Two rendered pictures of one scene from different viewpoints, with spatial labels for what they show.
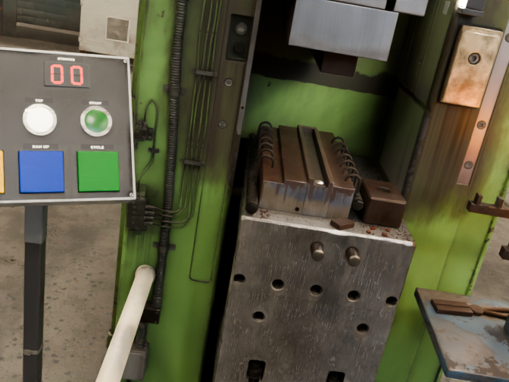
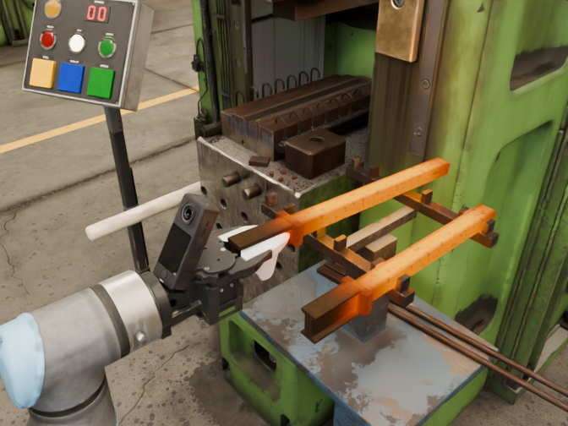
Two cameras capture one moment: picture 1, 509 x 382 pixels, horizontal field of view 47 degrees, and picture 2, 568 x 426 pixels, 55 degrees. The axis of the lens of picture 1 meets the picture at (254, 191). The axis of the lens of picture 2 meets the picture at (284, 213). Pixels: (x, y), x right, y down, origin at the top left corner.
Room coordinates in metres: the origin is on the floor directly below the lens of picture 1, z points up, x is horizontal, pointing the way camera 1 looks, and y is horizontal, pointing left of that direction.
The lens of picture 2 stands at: (0.50, -1.10, 1.51)
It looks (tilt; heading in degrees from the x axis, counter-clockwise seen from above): 33 degrees down; 51
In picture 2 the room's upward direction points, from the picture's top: straight up
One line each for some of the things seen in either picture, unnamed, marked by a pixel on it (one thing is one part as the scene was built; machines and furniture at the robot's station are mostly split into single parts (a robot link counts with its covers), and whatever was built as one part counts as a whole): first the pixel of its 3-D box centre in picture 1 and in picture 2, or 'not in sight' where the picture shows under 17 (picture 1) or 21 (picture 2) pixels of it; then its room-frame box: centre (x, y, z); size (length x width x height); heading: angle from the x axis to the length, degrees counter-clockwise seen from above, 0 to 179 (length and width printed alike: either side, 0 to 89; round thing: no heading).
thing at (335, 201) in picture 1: (300, 164); (308, 109); (1.40, -0.10, 0.96); 0.42 x 0.20 x 0.09; 3
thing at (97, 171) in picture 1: (98, 171); (101, 83); (1.01, 0.29, 1.01); 0.07 x 0.05 x 0.07; 118
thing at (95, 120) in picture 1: (96, 120); (106, 47); (1.05, 0.31, 1.09); 0.05 x 0.03 x 0.04; 93
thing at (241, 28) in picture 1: (239, 38); not in sight; (1.33, 0.09, 1.24); 0.03 x 0.03 x 0.07; 3
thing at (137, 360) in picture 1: (129, 358); not in sight; (1.28, 0.25, 0.36); 0.09 x 0.07 x 0.12; 93
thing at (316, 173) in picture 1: (313, 152); (315, 99); (1.40, -0.13, 0.99); 0.42 x 0.05 x 0.01; 3
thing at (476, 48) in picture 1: (469, 67); (400, 11); (1.34, -0.42, 1.27); 0.09 x 0.02 x 0.17; 93
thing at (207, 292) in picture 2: not in sight; (192, 286); (0.74, -0.62, 1.05); 0.12 x 0.08 x 0.09; 0
